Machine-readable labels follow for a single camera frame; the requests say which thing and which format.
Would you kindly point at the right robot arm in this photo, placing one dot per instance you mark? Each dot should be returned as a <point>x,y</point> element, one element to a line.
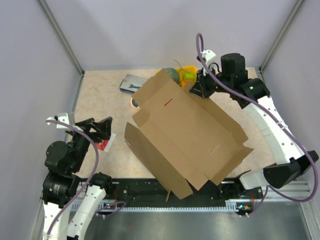
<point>255,99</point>

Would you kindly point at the green melon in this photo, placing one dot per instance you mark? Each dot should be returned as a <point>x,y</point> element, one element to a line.
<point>173,74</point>

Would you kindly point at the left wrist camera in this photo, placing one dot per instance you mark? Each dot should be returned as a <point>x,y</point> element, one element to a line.
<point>64,117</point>

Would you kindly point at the small orange pineapple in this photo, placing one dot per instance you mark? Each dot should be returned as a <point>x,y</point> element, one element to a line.
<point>183,82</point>

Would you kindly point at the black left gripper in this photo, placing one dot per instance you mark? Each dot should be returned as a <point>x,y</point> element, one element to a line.
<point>104,126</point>

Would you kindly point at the green apple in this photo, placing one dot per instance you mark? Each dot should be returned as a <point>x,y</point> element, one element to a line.
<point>189,75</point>

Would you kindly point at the masking tape roll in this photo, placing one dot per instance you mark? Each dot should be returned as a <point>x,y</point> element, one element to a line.
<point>134,104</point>

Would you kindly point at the brown cardboard box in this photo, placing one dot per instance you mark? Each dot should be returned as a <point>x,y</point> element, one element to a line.
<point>183,140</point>

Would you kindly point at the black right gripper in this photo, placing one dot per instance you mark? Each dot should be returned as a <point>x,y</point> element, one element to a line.
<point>197,88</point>

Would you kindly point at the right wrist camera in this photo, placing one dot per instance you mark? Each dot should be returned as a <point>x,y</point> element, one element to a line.
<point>209,58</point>

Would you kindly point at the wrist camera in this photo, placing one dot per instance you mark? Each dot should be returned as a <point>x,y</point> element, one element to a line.
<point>64,117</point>
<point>209,58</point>

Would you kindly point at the blue razor box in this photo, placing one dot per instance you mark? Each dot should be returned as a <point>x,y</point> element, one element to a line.
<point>131,83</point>

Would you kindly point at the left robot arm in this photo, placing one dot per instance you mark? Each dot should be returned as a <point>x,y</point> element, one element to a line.
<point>70,202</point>

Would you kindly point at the red white packet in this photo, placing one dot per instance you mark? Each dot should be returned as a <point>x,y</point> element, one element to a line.
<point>105,145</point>

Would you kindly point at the yellow plastic tray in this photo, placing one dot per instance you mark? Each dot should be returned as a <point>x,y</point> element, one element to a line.
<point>180,76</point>

